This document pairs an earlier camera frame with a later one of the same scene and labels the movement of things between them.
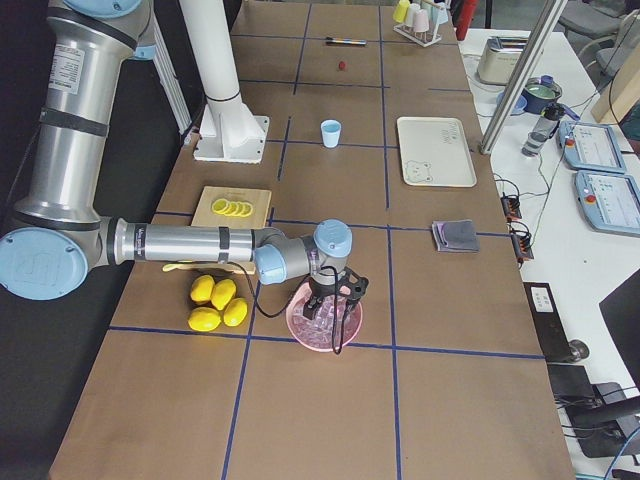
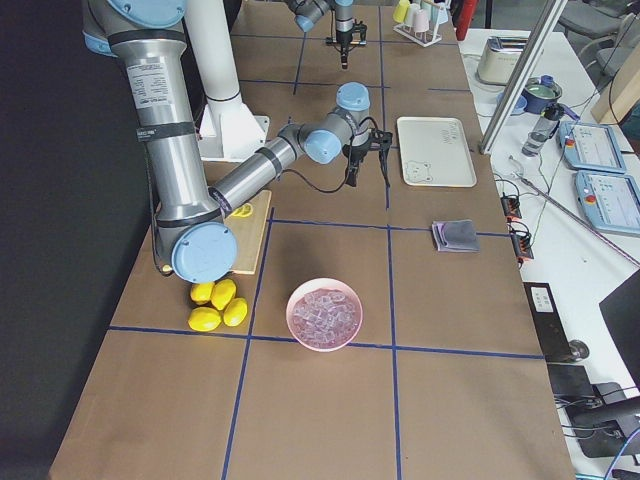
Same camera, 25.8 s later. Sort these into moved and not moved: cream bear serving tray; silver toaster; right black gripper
Moved: right black gripper
Not moved: cream bear serving tray; silver toaster
